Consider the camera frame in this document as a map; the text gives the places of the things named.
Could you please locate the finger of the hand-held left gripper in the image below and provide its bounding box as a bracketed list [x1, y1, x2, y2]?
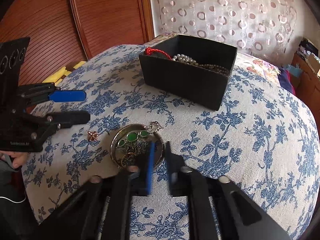
[21, 110, 91, 143]
[17, 82, 87, 106]

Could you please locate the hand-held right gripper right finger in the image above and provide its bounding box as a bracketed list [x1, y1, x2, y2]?
[165, 141, 292, 240]

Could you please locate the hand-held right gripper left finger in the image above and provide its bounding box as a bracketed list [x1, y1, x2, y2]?
[32, 141, 156, 240]

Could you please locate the green stone bracelet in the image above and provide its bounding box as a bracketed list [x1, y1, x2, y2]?
[116, 121, 164, 167]

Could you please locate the black cardboard box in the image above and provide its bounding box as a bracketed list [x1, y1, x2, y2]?
[138, 34, 238, 111]

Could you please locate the red knotted cord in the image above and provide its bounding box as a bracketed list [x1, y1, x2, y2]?
[144, 47, 173, 61]

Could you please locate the brown bead bracelet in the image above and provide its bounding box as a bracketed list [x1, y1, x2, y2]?
[197, 62, 231, 76]

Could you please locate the white pearl necklace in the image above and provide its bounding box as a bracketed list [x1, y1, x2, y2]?
[172, 53, 199, 67]

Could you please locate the person's left hand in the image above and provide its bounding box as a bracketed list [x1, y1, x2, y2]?
[0, 150, 29, 170]

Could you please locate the yellow foam pad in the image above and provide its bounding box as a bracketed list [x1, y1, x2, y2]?
[41, 61, 84, 84]

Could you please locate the brown wooden wardrobe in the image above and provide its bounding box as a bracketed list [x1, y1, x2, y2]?
[0, 0, 156, 86]

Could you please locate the dark blue and red blanket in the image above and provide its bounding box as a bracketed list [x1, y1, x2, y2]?
[277, 66, 297, 96]

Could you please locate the brown wooden cabinet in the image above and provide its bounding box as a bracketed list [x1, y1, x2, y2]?
[291, 52, 320, 111]

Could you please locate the light blue bag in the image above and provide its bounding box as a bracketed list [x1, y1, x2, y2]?
[285, 64, 302, 76]

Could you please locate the circle pattern sheer curtain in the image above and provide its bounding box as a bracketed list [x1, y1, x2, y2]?
[148, 0, 304, 61]

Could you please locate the open cardboard box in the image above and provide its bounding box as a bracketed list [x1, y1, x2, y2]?
[306, 52, 320, 77]

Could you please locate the dark pile of clutter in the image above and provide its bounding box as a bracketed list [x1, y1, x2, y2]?
[297, 37, 318, 58]

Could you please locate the white cable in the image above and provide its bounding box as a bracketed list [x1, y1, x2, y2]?
[0, 195, 27, 203]

